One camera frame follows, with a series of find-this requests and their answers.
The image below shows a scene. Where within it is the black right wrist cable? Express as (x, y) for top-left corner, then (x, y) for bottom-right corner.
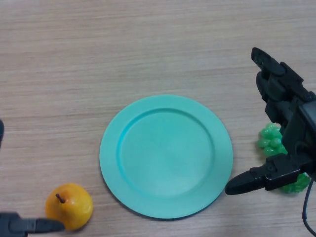
(302, 177), (316, 237)

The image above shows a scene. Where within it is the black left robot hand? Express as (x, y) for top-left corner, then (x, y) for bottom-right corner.
(0, 119), (66, 237)

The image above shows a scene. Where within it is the green grape bunch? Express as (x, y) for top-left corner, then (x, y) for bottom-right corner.
(258, 122), (311, 196)

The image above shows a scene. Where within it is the green round plate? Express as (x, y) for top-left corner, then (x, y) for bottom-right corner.
(99, 94), (234, 220)

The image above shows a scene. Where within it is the yellow pear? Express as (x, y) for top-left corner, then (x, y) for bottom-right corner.
(45, 183), (94, 231)

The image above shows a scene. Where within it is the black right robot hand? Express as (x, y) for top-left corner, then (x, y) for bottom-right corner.
(225, 47), (316, 196)

